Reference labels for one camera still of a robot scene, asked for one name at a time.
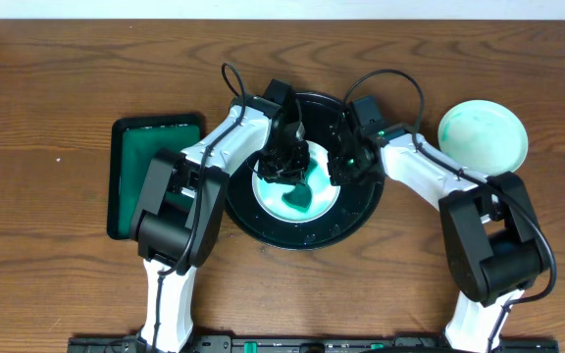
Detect green scouring sponge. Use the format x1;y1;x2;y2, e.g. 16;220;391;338
282;184;313;213

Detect black rectangular water tray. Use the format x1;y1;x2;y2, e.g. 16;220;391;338
106;113;205;240

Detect mint plate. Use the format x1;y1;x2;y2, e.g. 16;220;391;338
437;100;529;176

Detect black round tray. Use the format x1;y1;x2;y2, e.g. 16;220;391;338
226;92;385;250

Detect white plate with green stain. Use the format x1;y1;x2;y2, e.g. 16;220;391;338
252;141;340;224

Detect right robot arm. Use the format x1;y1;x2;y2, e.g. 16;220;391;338
328;96;556;352

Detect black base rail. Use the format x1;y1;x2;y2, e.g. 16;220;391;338
66;333;561;353

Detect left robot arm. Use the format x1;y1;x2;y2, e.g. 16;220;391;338
129;79;310;352

